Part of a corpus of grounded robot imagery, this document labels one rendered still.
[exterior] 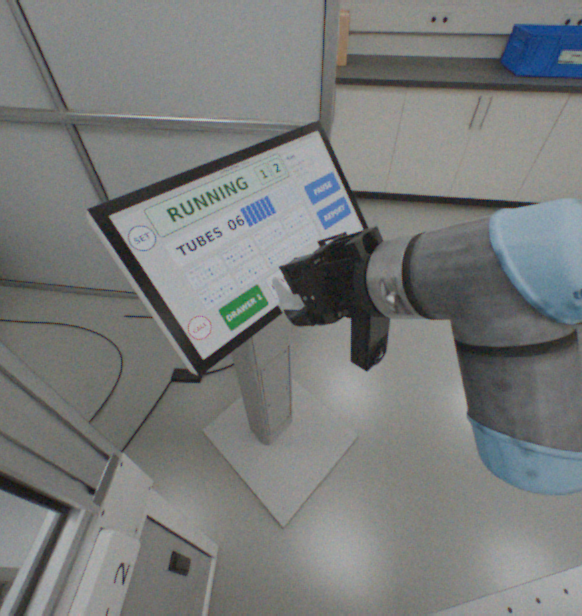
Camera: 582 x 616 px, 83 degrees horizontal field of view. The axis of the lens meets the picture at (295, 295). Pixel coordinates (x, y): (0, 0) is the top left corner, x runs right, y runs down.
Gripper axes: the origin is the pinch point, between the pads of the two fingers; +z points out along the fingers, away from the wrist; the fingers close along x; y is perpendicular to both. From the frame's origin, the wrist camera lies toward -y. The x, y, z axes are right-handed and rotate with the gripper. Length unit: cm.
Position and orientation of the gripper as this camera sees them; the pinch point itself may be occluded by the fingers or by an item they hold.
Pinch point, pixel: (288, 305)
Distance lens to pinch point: 48.8
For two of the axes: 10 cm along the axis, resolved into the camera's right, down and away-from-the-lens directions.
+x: -7.0, 5.2, -5.0
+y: -4.6, -8.5, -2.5
